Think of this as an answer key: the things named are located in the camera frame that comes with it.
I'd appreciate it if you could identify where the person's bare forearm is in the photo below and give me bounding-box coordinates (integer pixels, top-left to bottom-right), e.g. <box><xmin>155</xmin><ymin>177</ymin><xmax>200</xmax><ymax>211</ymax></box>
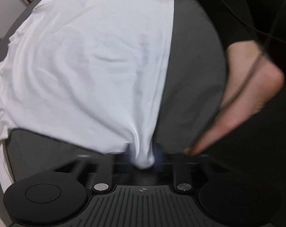
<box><xmin>185</xmin><ymin>40</ymin><xmax>285</xmax><ymax>155</ymax></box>

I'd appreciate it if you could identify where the grey bed sheet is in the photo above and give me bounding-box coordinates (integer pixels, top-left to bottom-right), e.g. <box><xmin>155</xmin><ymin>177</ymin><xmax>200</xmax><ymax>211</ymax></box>
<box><xmin>0</xmin><ymin>0</ymin><xmax>227</xmax><ymax>190</ymax></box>

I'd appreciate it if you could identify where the white t-shirt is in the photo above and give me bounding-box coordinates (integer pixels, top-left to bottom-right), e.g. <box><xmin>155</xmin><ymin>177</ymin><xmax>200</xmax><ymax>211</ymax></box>
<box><xmin>0</xmin><ymin>0</ymin><xmax>174</xmax><ymax>190</ymax></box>

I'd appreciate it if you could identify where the thin black cable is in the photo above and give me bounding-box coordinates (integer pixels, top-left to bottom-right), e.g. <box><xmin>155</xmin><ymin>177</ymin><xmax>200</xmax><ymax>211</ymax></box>
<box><xmin>192</xmin><ymin>49</ymin><xmax>267</xmax><ymax>147</ymax></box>

